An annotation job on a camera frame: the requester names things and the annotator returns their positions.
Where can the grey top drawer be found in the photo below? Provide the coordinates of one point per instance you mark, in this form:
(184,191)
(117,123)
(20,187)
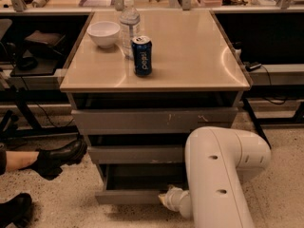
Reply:
(151,120)

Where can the blue pepsi can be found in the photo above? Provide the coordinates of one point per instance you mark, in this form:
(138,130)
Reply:
(142,50)

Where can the black desk frame left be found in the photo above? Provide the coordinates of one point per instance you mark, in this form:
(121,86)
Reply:
(21,98)

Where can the white bowl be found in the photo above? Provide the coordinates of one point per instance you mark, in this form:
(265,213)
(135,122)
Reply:
(104,33)

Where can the clear plastic water bottle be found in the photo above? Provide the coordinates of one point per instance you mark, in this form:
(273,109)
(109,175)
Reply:
(130,26)

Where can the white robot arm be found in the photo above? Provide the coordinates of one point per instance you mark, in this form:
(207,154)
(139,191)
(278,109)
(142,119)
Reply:
(217,161)

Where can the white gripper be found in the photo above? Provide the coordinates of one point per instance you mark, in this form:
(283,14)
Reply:
(173,198)

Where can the grey drawer cabinet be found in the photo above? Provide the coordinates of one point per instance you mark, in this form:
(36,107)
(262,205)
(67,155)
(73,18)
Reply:
(192,67)

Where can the grey middle drawer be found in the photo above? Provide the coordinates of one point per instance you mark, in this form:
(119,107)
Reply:
(137,154)

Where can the black boot upper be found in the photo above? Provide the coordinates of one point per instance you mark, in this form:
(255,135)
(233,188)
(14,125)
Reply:
(49,162)

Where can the grey drawer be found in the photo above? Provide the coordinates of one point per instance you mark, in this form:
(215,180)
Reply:
(151,120)
(139,183)
(137,154)

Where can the black power adapter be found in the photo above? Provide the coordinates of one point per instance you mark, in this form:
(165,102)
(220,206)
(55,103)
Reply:
(252,66)

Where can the black device on shelf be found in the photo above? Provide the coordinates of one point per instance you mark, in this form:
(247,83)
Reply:
(39,54)

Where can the black boot lower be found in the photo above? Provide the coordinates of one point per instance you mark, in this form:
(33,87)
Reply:
(16,211)

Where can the person's bare leg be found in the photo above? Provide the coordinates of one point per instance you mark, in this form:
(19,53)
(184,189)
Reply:
(20,159)

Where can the black boot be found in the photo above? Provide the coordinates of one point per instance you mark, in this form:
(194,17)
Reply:
(49,162)
(16,211)

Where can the black table leg right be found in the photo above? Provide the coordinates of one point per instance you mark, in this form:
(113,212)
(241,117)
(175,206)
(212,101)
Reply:
(253,117)

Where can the grey bottom drawer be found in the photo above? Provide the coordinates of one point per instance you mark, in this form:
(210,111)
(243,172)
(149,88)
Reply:
(139,183)

